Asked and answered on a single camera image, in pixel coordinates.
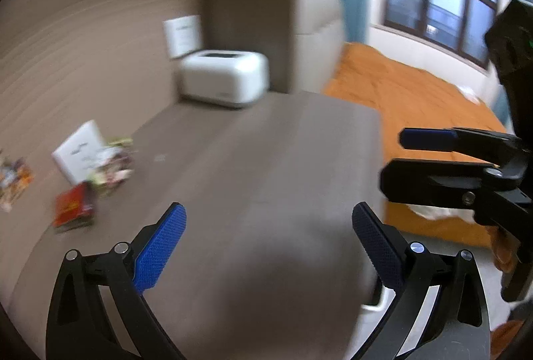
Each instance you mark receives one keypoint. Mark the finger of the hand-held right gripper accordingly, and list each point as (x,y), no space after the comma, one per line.
(424,181)
(424,138)

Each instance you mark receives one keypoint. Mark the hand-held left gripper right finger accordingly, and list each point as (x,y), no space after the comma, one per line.
(377,247)

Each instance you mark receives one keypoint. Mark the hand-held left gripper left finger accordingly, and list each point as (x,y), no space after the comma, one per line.
(160,247)

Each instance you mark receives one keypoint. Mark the colourful candy wrapper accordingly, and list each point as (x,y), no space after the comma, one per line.
(110,168)

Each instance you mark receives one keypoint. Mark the red snack packet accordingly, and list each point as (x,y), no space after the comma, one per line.
(73,203)

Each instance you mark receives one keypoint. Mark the person's right hand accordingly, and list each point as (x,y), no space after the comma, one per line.
(504,251)

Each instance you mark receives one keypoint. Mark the white plastic bag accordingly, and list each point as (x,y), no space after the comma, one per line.
(437,214)

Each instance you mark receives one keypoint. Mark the orange bed blanket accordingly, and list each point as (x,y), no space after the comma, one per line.
(416,93)

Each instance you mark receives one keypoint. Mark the strip of picture stickers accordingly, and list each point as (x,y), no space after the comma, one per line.
(14,183)

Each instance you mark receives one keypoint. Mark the white toaster-like appliance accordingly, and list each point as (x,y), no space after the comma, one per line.
(225,76)

